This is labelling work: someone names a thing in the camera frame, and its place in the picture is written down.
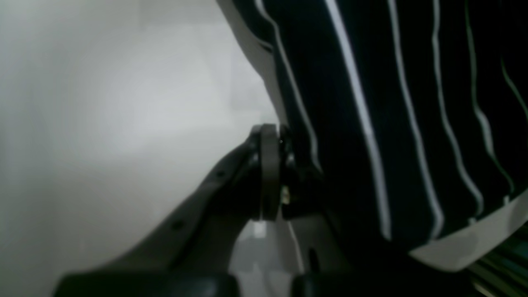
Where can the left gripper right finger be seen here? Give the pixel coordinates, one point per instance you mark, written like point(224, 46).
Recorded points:
point(341, 259)

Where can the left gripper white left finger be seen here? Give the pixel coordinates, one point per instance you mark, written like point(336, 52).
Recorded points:
point(188, 254)

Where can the navy white striped t-shirt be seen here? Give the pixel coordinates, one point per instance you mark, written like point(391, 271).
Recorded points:
point(413, 111)

